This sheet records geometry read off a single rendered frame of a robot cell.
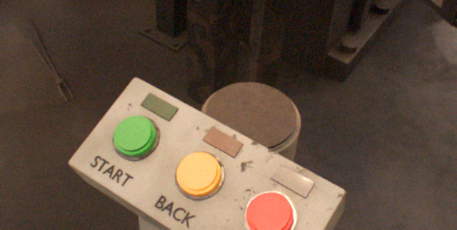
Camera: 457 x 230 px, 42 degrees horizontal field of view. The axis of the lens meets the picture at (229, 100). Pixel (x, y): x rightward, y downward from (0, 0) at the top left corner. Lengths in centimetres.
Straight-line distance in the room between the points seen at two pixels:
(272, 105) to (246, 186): 21
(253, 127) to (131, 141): 18
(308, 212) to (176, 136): 14
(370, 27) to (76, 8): 80
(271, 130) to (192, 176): 18
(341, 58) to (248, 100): 80
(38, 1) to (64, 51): 23
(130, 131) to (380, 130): 96
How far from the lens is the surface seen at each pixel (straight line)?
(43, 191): 132
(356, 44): 153
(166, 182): 56
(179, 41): 160
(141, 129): 57
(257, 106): 72
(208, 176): 54
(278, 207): 52
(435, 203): 137
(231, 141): 56
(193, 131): 57
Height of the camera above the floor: 104
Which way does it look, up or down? 45 degrees down
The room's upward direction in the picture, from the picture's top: 4 degrees clockwise
